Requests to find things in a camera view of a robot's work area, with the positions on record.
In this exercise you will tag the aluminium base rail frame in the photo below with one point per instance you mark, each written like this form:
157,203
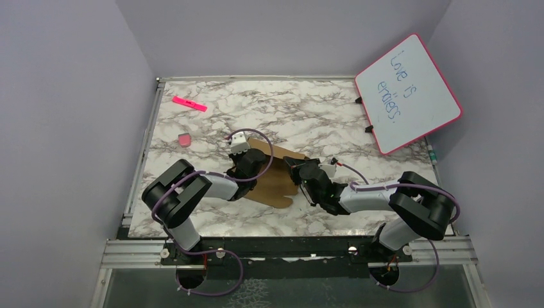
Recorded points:
294,257

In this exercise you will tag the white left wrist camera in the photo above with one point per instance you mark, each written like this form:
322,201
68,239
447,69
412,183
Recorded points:
239,143

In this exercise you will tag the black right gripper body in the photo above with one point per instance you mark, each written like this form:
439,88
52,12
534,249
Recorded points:
315,198

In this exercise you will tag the pink eraser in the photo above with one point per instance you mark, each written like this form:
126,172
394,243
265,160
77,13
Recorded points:
184,140

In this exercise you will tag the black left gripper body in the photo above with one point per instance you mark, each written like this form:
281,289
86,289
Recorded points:
237,158

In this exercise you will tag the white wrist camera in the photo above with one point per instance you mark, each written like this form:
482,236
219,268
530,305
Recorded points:
239,143
329,169

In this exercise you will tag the pink framed whiteboard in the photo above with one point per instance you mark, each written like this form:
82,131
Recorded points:
405,96

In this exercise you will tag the pink highlighter marker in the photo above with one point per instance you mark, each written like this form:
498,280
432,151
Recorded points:
190,104

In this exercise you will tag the green capped marker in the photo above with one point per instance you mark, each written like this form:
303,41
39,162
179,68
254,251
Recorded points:
432,155

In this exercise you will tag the brown cardboard box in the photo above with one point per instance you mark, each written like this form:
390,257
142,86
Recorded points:
275,188

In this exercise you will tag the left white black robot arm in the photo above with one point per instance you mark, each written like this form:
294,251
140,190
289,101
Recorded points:
173,196

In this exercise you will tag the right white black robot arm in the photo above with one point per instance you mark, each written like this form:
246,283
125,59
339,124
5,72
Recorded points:
423,209

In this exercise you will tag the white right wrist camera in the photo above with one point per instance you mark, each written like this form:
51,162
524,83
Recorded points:
329,169

